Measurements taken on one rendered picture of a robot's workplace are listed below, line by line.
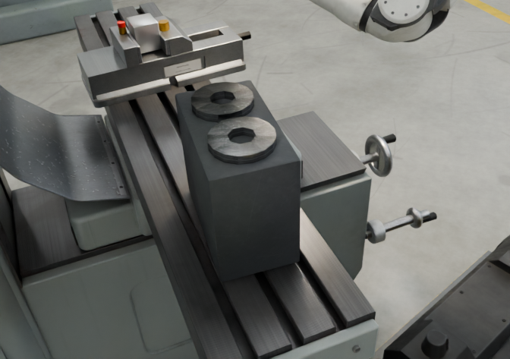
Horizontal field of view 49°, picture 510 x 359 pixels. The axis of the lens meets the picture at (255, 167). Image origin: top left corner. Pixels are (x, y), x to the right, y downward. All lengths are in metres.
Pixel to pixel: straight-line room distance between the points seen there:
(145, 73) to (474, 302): 0.85
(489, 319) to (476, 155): 1.52
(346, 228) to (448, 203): 1.09
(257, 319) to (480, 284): 0.70
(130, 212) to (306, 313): 0.49
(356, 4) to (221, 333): 0.56
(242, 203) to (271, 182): 0.05
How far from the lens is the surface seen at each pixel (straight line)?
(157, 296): 1.32
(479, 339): 1.26
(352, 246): 1.46
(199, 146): 0.74
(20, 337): 1.24
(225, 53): 1.27
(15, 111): 1.24
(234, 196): 0.70
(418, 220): 1.52
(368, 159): 1.51
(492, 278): 1.37
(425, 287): 2.11
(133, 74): 1.22
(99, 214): 1.13
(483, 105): 3.12
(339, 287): 0.80
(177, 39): 1.22
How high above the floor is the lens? 1.57
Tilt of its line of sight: 38 degrees down
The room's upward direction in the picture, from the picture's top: 3 degrees counter-clockwise
